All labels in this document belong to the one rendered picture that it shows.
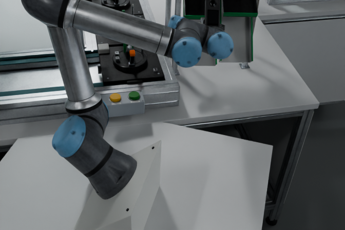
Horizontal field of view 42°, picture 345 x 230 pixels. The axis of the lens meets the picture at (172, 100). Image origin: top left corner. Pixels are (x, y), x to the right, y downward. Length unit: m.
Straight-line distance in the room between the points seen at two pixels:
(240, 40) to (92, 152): 0.85
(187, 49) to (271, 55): 1.08
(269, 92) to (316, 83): 1.06
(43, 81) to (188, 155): 0.67
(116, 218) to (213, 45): 0.53
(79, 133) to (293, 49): 1.70
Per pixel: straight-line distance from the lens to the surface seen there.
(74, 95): 1.37
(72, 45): 1.32
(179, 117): 1.74
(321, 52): 2.82
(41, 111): 1.74
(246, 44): 1.87
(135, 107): 1.67
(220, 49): 1.26
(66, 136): 1.28
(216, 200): 1.49
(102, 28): 1.14
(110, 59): 1.86
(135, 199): 1.22
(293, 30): 2.63
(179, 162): 1.58
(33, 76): 1.90
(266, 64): 2.09
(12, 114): 1.75
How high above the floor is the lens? 2.03
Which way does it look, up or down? 40 degrees down
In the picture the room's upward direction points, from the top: 3 degrees clockwise
